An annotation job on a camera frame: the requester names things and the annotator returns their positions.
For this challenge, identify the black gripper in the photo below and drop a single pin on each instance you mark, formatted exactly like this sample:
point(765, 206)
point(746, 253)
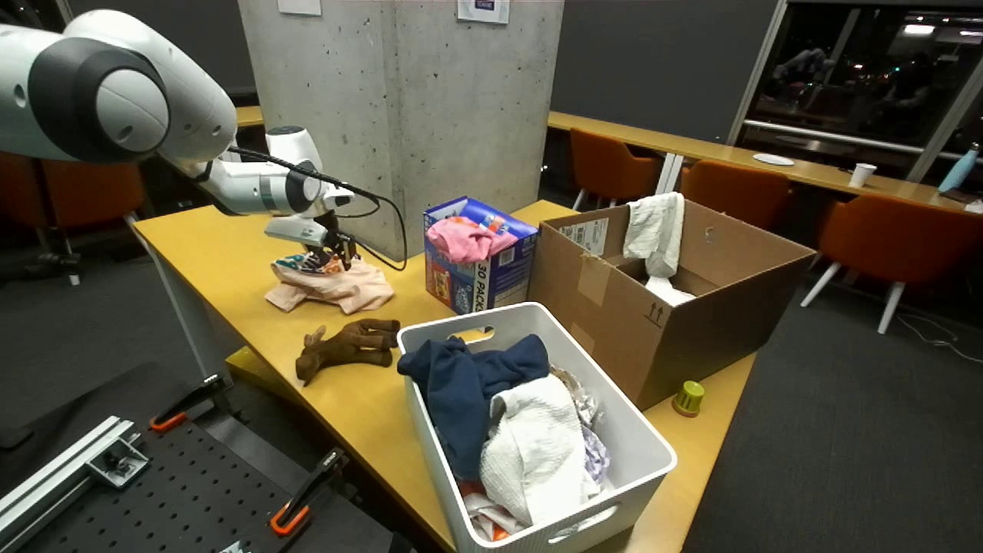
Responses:
point(301, 231)

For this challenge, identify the white printed shirt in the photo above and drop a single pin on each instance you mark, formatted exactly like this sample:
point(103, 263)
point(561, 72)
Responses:
point(333, 285)

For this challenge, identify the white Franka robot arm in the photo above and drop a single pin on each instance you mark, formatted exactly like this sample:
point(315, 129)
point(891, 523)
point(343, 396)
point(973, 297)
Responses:
point(103, 101)

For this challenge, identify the white plastic organisation bin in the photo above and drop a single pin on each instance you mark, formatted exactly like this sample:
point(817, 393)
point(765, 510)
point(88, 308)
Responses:
point(629, 433)

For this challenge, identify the pink cloth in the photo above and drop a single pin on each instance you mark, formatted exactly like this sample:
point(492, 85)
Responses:
point(464, 237)

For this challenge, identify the blue printed cardboard box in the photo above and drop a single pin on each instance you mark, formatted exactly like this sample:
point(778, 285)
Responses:
point(479, 272)

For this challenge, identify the navy blue garment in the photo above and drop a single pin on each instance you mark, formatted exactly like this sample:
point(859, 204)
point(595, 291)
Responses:
point(463, 393)

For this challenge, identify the concrete pillar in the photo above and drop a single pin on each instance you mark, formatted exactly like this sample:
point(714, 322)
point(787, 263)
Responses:
point(439, 92)

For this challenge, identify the white garment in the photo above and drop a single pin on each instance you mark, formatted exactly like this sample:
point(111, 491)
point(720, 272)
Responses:
point(534, 454)

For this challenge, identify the orange chair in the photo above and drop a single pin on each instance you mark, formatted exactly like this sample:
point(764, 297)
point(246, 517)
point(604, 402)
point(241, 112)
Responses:
point(609, 170)
point(737, 195)
point(71, 195)
point(901, 242)

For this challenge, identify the red patterned cloth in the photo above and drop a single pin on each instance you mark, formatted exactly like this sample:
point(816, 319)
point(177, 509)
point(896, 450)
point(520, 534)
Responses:
point(490, 514)

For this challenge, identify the grey patterned cloth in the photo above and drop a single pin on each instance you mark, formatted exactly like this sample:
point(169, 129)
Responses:
point(589, 431)

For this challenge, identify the white cloth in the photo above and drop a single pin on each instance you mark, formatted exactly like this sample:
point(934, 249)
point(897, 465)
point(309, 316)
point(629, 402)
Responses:
point(654, 233)

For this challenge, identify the brown cardboard box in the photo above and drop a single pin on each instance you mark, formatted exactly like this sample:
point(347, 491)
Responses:
point(654, 308)

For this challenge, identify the small yellow-green cup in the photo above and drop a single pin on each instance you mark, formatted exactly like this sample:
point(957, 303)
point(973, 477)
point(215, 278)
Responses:
point(690, 396)

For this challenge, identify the long wooden counter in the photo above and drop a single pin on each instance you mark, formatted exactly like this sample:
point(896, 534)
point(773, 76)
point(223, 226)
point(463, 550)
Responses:
point(717, 155)

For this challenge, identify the white paper sheet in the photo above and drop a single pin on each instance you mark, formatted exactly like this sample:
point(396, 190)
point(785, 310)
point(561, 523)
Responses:
point(774, 158)

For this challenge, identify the white paper cup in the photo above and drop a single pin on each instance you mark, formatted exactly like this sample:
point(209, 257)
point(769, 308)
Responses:
point(861, 172)

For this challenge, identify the light blue bottle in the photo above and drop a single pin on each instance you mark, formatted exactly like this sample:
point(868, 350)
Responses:
point(960, 170)

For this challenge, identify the white wall plate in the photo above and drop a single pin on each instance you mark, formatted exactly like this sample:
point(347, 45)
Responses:
point(299, 6)

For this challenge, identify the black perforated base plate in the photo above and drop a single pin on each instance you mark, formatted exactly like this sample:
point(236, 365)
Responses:
point(174, 491)

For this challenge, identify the aluminium rail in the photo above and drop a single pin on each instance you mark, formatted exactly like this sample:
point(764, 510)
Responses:
point(61, 477)

